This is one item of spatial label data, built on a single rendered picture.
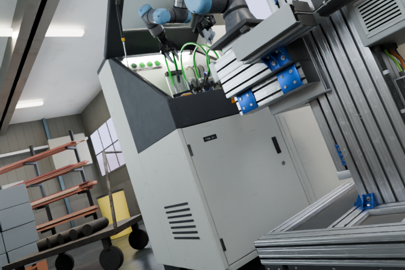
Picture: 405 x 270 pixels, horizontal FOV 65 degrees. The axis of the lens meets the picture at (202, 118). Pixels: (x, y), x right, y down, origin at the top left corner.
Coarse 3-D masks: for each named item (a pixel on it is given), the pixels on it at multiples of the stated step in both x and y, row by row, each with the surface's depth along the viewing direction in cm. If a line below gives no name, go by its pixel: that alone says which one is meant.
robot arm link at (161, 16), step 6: (150, 12) 160; (156, 12) 156; (162, 12) 155; (168, 12) 157; (150, 18) 160; (156, 18) 156; (162, 18) 156; (168, 18) 158; (174, 18) 162; (162, 24) 160
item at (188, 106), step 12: (180, 96) 164; (192, 96) 168; (204, 96) 172; (216, 96) 176; (180, 108) 162; (192, 108) 166; (204, 108) 170; (216, 108) 174; (228, 108) 178; (192, 120) 164; (204, 120) 167
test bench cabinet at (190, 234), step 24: (168, 144) 168; (288, 144) 192; (144, 168) 201; (168, 168) 174; (192, 168) 155; (168, 192) 180; (192, 192) 157; (168, 216) 186; (192, 216) 162; (168, 240) 193; (192, 240) 168; (216, 240) 150; (192, 264) 173; (216, 264) 152; (240, 264) 152
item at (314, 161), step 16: (224, 32) 244; (208, 48) 238; (288, 112) 201; (304, 112) 209; (288, 128) 196; (304, 128) 204; (304, 144) 199; (320, 144) 207; (304, 160) 195; (320, 160) 202; (304, 176) 191; (320, 176) 197; (336, 176) 205; (320, 192) 193
